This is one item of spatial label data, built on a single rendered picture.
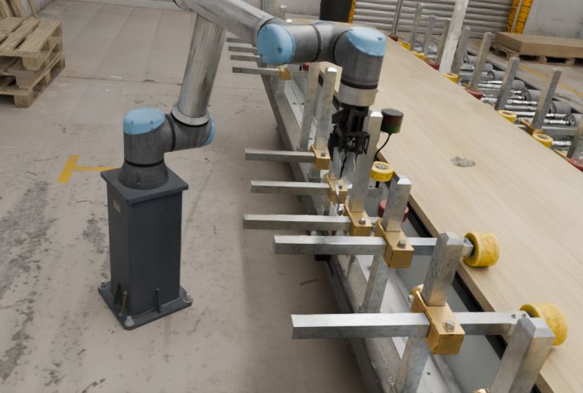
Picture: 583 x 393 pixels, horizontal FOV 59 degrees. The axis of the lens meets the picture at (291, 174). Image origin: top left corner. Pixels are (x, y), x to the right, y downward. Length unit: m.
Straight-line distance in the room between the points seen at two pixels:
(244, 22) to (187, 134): 0.80
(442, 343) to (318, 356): 1.29
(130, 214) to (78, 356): 0.58
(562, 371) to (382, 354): 0.39
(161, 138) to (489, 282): 1.26
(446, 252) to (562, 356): 0.33
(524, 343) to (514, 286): 0.52
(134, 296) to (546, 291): 1.56
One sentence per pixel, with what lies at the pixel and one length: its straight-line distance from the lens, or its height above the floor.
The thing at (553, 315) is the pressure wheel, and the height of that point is 0.98.
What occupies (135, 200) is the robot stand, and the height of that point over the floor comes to 0.59.
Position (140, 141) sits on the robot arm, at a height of 0.79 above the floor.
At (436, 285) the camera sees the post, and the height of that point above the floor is 1.02.
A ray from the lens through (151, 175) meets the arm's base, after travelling 2.01.
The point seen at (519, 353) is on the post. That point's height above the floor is 1.10.
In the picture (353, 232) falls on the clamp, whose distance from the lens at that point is 1.40.
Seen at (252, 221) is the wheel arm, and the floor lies 0.86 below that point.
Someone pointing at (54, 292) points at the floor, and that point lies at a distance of 2.53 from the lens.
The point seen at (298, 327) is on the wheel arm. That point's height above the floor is 0.96.
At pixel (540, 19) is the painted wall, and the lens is 11.26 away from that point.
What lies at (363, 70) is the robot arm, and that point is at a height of 1.30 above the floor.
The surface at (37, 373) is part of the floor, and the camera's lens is 2.20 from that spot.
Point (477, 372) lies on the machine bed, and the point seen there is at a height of 0.71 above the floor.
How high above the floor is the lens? 1.58
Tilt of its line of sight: 26 degrees down
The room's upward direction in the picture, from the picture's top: 8 degrees clockwise
